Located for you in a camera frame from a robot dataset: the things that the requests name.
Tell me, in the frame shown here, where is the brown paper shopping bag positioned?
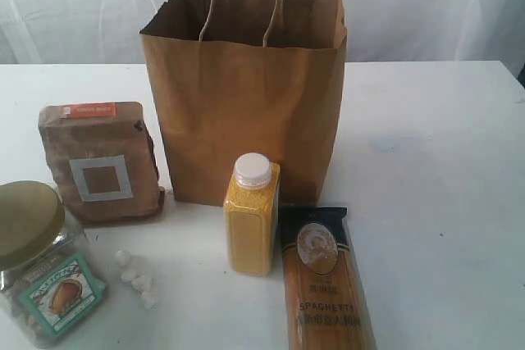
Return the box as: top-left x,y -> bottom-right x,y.
140,0 -> 347,206

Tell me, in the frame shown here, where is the clear nut jar gold lid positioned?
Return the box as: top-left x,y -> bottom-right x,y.
1,180 -> 108,348

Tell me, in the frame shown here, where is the yellow millet bottle white cap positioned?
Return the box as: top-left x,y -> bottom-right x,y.
223,152 -> 281,276

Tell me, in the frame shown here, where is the brown kraft pouch orange label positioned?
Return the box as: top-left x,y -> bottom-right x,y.
38,102 -> 164,225

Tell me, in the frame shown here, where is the spaghetti packet dark blue top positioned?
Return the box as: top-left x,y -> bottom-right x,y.
279,206 -> 377,349

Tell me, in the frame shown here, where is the white pebble candy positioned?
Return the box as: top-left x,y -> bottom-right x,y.
115,249 -> 130,268
130,275 -> 153,293
120,267 -> 138,284
141,291 -> 159,310

